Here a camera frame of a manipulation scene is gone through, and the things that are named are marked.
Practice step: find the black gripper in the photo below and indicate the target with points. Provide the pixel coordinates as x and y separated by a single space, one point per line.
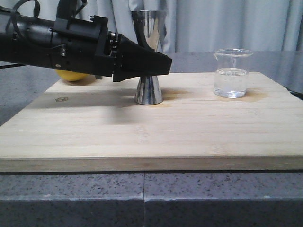
89 47

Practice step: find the steel double jigger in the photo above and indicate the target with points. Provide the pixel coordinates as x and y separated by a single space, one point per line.
148 89

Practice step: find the clear glass beaker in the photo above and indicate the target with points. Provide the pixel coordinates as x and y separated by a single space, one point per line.
231 76

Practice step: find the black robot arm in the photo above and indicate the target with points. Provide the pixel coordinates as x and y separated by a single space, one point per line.
25 40

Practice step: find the grey curtain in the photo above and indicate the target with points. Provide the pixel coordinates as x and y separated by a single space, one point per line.
209 25

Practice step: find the yellow lemon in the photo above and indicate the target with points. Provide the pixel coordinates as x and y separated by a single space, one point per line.
71 76

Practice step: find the bamboo cutting board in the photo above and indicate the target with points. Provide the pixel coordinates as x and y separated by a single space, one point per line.
97 126

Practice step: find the black cutting board handle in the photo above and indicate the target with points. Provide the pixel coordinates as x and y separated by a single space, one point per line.
296 94

